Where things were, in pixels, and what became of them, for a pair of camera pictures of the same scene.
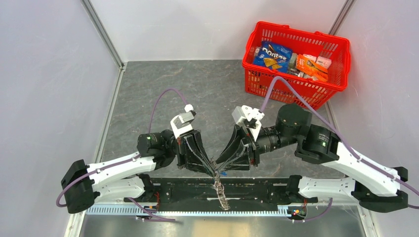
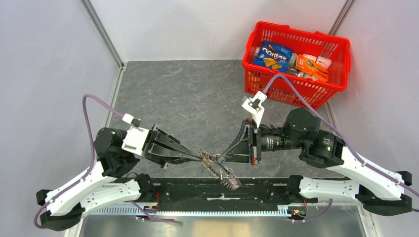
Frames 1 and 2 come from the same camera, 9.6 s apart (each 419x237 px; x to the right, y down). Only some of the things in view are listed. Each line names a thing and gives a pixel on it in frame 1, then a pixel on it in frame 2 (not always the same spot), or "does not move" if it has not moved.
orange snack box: [312, 67] does not move
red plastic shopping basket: [317, 64] does not move
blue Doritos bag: [272, 56] does not move
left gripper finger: [194, 164] to [172, 159]
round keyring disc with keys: [219, 188] to [214, 164]
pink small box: [324, 61] does not move
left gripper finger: [196, 141] to [164, 143]
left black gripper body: [183, 150] to [149, 140]
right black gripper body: [253, 147] does not move
